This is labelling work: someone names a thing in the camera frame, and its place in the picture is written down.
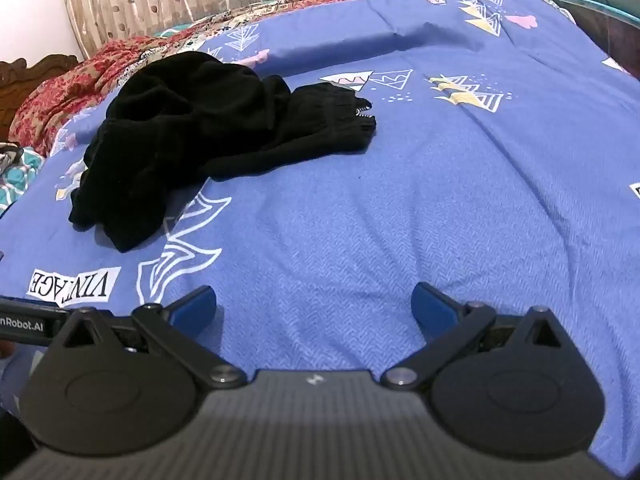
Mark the red patterned blanket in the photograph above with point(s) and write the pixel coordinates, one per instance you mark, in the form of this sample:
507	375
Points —
75	85

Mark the blue printed bedsheet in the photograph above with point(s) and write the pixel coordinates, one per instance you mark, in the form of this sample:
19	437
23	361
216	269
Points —
400	200

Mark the teal patterned cloth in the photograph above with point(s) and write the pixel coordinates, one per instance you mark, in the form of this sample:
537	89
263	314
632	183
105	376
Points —
20	182

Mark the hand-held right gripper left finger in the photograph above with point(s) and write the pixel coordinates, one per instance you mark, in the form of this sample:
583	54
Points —
194	305

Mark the glass side table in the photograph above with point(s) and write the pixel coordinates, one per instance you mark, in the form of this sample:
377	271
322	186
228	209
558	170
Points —
605	25

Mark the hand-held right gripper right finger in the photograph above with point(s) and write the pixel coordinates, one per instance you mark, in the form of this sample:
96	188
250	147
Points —
434	307

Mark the carved wooden headboard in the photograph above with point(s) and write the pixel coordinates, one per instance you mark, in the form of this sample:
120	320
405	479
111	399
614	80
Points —
20	85

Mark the black zip-up jacket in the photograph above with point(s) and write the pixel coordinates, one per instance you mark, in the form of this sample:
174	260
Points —
180	125

